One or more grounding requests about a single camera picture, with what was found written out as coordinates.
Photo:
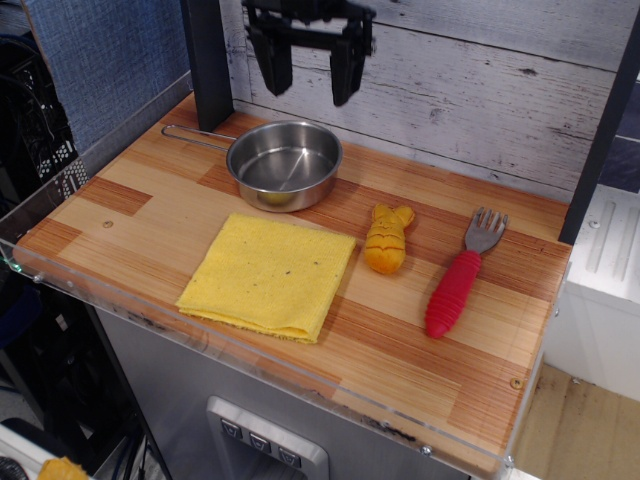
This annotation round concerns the red handled metal fork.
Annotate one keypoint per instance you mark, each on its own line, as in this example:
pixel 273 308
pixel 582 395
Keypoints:
pixel 448 300

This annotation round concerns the dark vertical post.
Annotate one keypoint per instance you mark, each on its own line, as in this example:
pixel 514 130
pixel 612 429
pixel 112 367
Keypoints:
pixel 203 27
pixel 619 96

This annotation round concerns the yellow object bottom left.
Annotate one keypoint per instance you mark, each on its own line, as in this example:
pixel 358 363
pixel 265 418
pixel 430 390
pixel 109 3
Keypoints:
pixel 61 469

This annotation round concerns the black plastic crate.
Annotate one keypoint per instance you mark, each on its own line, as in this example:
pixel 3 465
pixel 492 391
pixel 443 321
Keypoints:
pixel 36 139

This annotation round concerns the orange plush toy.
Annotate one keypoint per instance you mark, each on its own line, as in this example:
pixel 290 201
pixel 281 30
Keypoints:
pixel 385 244

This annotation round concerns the yellow folded towel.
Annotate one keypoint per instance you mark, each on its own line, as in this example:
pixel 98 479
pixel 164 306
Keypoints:
pixel 269 277

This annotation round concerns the silver button panel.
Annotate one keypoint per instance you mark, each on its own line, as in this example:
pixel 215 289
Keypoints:
pixel 251 447

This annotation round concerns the dark right vertical post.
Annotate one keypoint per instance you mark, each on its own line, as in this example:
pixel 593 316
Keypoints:
pixel 619 96

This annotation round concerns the stainless steel saucepan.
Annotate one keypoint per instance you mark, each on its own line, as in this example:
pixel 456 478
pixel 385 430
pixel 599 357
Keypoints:
pixel 282 166

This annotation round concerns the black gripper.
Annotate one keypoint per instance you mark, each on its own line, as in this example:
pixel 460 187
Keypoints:
pixel 343 27

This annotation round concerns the clear acrylic table guard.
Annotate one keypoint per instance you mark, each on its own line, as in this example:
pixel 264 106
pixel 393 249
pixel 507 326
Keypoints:
pixel 376 392

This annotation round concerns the white ribbed box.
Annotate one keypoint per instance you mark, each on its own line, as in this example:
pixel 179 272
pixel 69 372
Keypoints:
pixel 593 333

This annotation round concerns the dark left vertical post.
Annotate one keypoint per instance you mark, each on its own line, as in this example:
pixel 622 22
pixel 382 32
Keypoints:
pixel 203 27

